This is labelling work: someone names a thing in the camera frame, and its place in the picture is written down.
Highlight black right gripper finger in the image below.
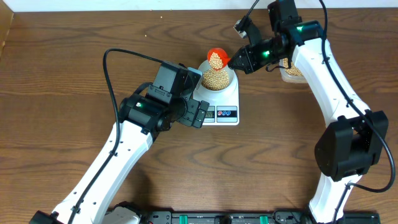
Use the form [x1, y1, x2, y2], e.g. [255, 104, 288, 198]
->
[229, 47, 249, 62]
[228, 60, 252, 74]

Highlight red plastic measuring scoop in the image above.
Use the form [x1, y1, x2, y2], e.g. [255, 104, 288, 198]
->
[207, 48, 230, 70]

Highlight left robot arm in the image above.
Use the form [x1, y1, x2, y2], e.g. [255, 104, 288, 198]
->
[30, 93, 209, 223]

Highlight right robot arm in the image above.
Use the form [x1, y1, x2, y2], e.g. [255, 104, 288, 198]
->
[228, 1, 392, 223]

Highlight soybeans in red scoop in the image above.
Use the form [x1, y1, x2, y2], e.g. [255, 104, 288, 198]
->
[208, 52, 224, 70]

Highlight white digital kitchen scale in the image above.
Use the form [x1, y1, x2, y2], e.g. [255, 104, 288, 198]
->
[193, 76, 239, 126]

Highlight soybeans in grey bowl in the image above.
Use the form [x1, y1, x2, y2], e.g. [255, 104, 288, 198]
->
[202, 68, 229, 91]

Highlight light grey bowl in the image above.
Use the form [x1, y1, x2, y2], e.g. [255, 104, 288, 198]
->
[198, 60, 237, 92]

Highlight pile of soybeans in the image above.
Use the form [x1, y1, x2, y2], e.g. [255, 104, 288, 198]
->
[283, 58, 303, 77]

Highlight clear plastic container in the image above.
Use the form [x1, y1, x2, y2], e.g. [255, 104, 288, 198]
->
[279, 59, 307, 84]

